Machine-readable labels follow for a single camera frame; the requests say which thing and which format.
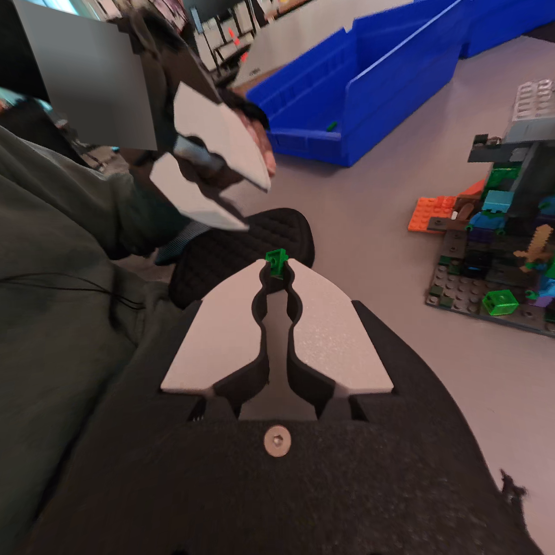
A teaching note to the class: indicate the green square toy brick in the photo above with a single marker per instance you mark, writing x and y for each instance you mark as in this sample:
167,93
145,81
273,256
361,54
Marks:
276,260

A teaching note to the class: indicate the toy brick tower model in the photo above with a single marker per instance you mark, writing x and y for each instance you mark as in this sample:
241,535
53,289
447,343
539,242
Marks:
498,269

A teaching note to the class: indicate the blue storage bin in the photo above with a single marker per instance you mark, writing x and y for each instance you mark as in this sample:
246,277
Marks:
390,86
498,21

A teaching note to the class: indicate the person's left hand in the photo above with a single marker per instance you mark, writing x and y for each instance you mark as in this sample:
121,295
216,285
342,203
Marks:
262,143

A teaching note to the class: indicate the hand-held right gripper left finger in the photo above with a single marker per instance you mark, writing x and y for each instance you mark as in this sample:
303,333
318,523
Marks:
208,347

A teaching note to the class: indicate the grey desk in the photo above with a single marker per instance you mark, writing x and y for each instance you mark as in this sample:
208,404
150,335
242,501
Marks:
390,260

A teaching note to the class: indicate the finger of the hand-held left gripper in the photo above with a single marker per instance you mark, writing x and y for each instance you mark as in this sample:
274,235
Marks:
216,130
190,199

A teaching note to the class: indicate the person's left forearm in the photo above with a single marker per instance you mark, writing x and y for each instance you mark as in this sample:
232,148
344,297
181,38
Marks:
147,216

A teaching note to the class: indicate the orange toy brick plate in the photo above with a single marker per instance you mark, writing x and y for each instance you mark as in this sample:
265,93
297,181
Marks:
433,212

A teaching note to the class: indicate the teal headed toy figure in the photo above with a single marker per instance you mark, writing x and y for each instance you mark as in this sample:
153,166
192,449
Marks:
494,208

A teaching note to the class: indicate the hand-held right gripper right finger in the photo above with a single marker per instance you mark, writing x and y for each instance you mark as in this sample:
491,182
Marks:
338,347

